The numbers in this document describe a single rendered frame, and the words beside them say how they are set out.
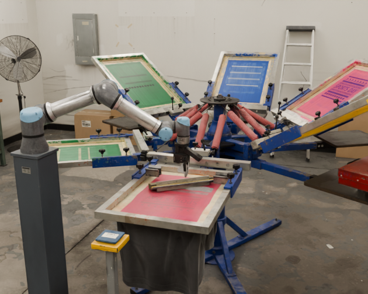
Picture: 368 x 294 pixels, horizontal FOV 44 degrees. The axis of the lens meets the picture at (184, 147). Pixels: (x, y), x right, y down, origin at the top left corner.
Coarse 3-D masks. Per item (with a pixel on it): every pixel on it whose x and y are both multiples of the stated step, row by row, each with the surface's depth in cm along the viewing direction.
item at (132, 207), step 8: (160, 176) 282; (168, 176) 282; (176, 176) 282; (144, 192) 257; (168, 192) 257; (176, 192) 257; (136, 200) 246; (128, 208) 236; (136, 208) 236; (144, 208) 236; (152, 208) 236; (160, 208) 236
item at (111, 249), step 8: (120, 240) 203; (128, 240) 208; (96, 248) 200; (104, 248) 199; (112, 248) 198; (120, 248) 200; (112, 256) 204; (112, 264) 206; (112, 272) 207; (112, 280) 208; (112, 288) 209
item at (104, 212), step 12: (168, 168) 289; (192, 168) 286; (132, 180) 265; (120, 192) 247; (228, 192) 248; (108, 204) 232; (216, 204) 232; (96, 216) 225; (108, 216) 223; (120, 216) 220; (132, 216) 218; (144, 216) 218; (156, 216) 218; (216, 216) 222; (168, 228) 214; (180, 228) 212; (192, 228) 210; (204, 228) 208
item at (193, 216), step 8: (216, 184) 269; (184, 192) 257; (192, 192) 256; (200, 192) 256; (208, 192) 257; (200, 200) 246; (208, 200) 246; (200, 208) 236; (160, 216) 226; (168, 216) 226; (176, 216) 226; (184, 216) 226; (192, 216) 226
